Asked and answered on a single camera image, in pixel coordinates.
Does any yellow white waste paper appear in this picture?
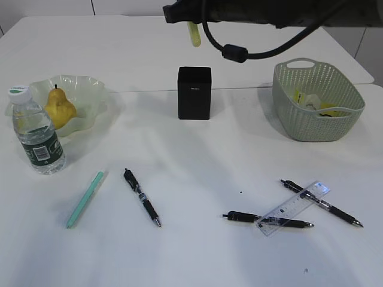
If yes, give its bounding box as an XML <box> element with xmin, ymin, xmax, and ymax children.
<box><xmin>293</xmin><ymin>90</ymin><xmax>347</xmax><ymax>117</ymax></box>

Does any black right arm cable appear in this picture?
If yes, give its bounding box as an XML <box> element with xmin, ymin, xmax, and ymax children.
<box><xmin>202</xmin><ymin>0</ymin><xmax>348</xmax><ymax>64</ymax></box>

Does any yellow pen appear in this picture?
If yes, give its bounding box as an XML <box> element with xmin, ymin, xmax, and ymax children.
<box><xmin>187</xmin><ymin>22</ymin><xmax>201</xmax><ymax>47</ymax></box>

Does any green wavy glass plate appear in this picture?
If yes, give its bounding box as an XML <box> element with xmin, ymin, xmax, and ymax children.
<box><xmin>5</xmin><ymin>74</ymin><xmax>113</xmax><ymax>138</ymax></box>

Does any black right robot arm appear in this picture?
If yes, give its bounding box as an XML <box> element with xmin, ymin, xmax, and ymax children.
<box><xmin>205</xmin><ymin>0</ymin><xmax>382</xmax><ymax>29</ymax></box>

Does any black pen under ruler bottom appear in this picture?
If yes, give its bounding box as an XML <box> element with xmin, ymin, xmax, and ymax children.
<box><xmin>222</xmin><ymin>210</ymin><xmax>314</xmax><ymax>229</ymax></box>

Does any clear water bottle green label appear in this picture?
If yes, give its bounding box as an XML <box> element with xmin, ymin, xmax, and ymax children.
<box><xmin>8</xmin><ymin>85</ymin><xmax>66</xmax><ymax>175</ymax></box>

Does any mint green pen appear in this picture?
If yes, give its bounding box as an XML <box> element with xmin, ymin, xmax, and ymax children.
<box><xmin>66</xmin><ymin>170</ymin><xmax>107</xmax><ymax>229</ymax></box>

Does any green woven plastic basket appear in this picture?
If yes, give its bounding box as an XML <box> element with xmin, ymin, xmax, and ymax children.
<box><xmin>272</xmin><ymin>58</ymin><xmax>365</xmax><ymax>142</ymax></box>

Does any transparent plastic ruler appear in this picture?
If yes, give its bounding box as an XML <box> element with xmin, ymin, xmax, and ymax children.
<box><xmin>255</xmin><ymin>181</ymin><xmax>330</xmax><ymax>236</ymax></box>

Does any black pen under ruler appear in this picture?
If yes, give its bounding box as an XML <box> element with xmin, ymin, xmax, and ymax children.
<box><xmin>280</xmin><ymin>179</ymin><xmax>364</xmax><ymax>228</ymax></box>
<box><xmin>222</xmin><ymin>210</ymin><xmax>314</xmax><ymax>229</ymax></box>

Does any black pen under ruler top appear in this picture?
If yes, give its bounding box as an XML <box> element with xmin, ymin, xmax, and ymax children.
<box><xmin>280</xmin><ymin>179</ymin><xmax>364</xmax><ymax>228</ymax></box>

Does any black square pen holder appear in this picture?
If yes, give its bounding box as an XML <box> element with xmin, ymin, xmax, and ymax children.
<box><xmin>177</xmin><ymin>66</ymin><xmax>212</xmax><ymax>120</ymax></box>

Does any black pen centre left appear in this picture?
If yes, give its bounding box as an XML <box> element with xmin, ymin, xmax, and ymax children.
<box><xmin>123</xmin><ymin>169</ymin><xmax>162</xmax><ymax>227</ymax></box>

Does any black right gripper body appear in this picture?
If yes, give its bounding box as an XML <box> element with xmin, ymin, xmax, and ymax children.
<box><xmin>162</xmin><ymin>0</ymin><xmax>208</xmax><ymax>23</ymax></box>

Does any yellow pear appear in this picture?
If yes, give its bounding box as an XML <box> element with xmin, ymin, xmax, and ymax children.
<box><xmin>44</xmin><ymin>84</ymin><xmax>77</xmax><ymax>130</ymax></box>

